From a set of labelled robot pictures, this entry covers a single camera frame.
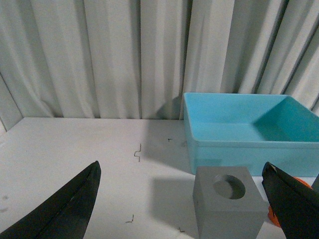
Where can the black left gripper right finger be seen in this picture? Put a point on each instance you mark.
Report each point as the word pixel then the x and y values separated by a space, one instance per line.
pixel 295 205

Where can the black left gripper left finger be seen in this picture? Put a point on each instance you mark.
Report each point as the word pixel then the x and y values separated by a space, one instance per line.
pixel 65 214

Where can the gray cube with round hole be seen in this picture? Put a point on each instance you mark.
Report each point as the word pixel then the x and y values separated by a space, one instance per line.
pixel 228 204

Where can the blue plastic box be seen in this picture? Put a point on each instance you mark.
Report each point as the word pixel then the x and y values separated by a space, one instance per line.
pixel 247 130

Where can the orange cylinder part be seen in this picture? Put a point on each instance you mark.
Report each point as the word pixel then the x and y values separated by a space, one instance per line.
pixel 271 215

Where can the gray part at edge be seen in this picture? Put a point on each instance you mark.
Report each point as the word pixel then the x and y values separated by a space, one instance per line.
pixel 315 185

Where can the white pleated curtain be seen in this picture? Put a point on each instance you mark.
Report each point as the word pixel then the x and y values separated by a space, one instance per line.
pixel 134 59

